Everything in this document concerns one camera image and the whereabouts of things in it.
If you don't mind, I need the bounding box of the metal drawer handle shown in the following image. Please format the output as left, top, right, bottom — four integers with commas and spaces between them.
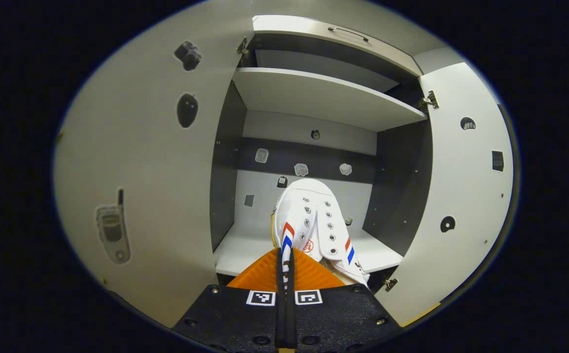
327, 26, 369, 43

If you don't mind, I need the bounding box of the white cabinet drawer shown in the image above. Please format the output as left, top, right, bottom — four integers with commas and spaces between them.
253, 15, 422, 76

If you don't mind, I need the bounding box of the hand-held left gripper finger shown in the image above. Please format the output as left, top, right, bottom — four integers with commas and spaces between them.
172, 248, 287, 353
286, 248, 403, 353

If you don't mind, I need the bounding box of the white canvas shoe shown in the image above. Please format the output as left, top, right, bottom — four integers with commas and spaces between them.
271, 178, 371, 287

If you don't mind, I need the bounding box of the white shoe cabinet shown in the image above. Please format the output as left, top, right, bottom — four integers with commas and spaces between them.
53, 2, 516, 329

